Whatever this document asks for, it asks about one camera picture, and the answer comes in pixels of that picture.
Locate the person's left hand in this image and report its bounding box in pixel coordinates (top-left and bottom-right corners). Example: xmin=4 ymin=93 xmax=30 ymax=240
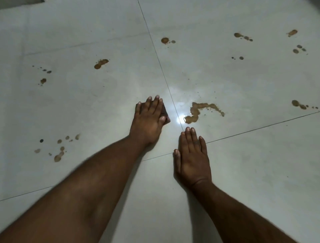
xmin=129 ymin=95 xmax=167 ymax=147

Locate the person's right hand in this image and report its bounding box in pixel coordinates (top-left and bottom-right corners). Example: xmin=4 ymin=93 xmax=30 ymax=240
xmin=173 ymin=127 xmax=213 ymax=190

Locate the dark brown scrubbing sponge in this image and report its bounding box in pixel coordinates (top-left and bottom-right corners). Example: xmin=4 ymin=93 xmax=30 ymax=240
xmin=139 ymin=101 xmax=171 ymax=125

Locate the person's right forearm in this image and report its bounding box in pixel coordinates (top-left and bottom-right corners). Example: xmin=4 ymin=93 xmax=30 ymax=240
xmin=191 ymin=181 xmax=298 ymax=243

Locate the person's left forearm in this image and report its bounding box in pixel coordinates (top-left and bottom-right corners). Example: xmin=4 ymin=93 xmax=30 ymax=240
xmin=0 ymin=136 xmax=154 ymax=243

